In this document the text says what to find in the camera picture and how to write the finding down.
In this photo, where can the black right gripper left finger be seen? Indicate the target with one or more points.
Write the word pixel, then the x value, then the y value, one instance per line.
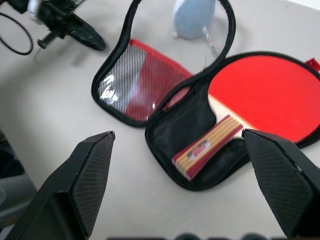
pixel 75 180

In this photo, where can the red table tennis paddle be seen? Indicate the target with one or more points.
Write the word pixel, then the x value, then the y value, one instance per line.
pixel 262 95

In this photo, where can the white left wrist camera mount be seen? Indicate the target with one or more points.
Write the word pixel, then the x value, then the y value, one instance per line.
pixel 33 8

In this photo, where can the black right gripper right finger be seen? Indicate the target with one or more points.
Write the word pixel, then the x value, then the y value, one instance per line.
pixel 282 180

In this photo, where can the red black zippered paddle case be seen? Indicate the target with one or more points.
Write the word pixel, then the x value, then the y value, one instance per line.
pixel 175 125

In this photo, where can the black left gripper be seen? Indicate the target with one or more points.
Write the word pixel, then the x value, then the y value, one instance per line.
pixel 60 20

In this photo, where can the light blue plush toy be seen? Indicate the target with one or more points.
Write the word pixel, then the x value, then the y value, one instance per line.
pixel 192 17

